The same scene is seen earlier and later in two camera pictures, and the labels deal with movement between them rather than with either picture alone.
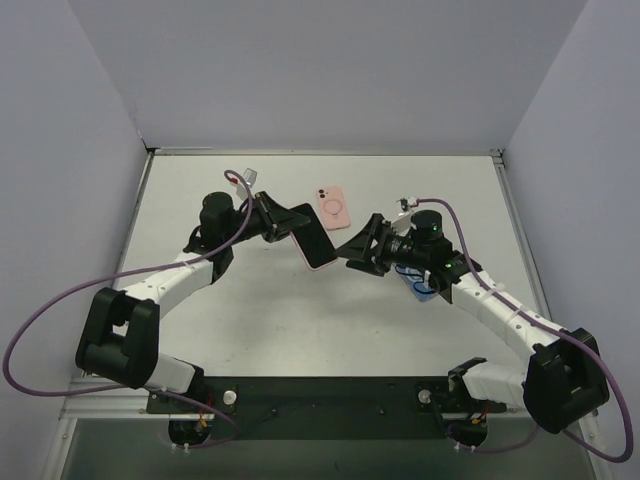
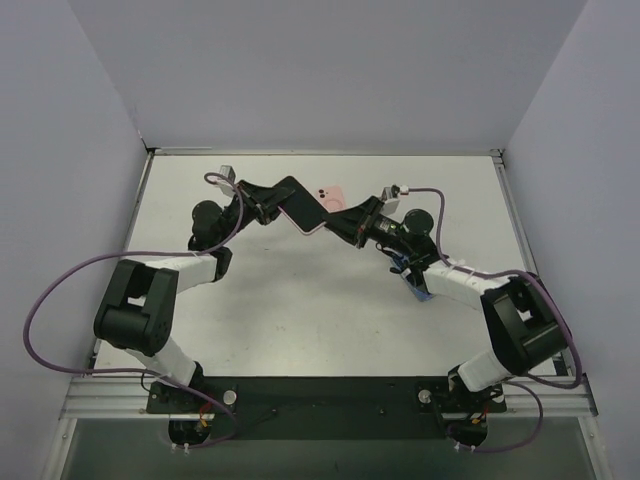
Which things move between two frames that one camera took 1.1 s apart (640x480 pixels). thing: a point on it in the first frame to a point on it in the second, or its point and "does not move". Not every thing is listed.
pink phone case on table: (333, 207) does not move
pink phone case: (326, 233) to (301, 207)
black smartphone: (312, 238) to (301, 206)
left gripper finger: (284, 219) to (266, 197)
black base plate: (326, 407) does not move
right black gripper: (378, 244) to (368, 223)
